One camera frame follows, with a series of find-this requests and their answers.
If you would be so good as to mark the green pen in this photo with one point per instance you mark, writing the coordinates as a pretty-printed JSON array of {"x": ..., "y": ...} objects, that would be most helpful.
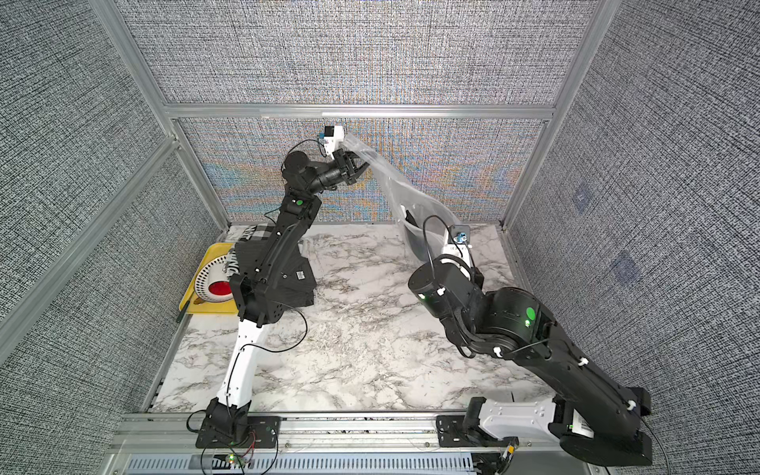
[{"x": 183, "y": 312}]

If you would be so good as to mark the clear vacuum bag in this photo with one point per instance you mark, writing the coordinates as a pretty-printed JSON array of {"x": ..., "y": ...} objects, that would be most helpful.
[{"x": 398, "y": 189}]

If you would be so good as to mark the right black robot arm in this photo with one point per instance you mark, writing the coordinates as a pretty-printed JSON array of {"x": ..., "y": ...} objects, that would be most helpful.
[{"x": 594, "y": 419}]

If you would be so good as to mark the black white checkered cloth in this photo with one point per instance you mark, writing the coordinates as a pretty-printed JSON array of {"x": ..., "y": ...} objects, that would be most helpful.
[{"x": 259, "y": 232}]

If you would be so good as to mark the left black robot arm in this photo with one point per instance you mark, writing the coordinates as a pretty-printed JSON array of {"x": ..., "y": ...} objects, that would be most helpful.
[{"x": 258, "y": 290}]

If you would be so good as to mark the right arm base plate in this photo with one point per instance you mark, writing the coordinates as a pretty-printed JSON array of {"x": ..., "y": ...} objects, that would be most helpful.
[{"x": 463, "y": 431}]

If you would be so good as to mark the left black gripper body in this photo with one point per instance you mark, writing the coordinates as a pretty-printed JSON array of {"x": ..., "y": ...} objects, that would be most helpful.
[{"x": 334, "y": 176}]

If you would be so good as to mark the black shirt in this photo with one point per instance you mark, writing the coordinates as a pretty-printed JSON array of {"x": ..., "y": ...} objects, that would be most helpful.
[{"x": 412, "y": 226}]

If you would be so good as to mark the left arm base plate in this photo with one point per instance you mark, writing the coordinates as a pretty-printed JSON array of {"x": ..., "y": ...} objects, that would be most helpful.
[{"x": 237, "y": 431}]

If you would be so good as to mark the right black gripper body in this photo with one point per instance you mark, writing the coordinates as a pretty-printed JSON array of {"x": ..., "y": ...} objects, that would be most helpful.
[{"x": 482, "y": 284}]

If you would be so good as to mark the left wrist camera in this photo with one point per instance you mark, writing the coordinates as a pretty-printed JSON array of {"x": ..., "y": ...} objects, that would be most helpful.
[{"x": 332, "y": 138}]

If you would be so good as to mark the aluminium front rail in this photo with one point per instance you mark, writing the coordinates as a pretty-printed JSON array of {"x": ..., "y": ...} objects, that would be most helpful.
[{"x": 304, "y": 443}]

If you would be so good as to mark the yellow tray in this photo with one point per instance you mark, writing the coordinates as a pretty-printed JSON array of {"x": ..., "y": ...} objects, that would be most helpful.
[{"x": 199, "y": 307}]

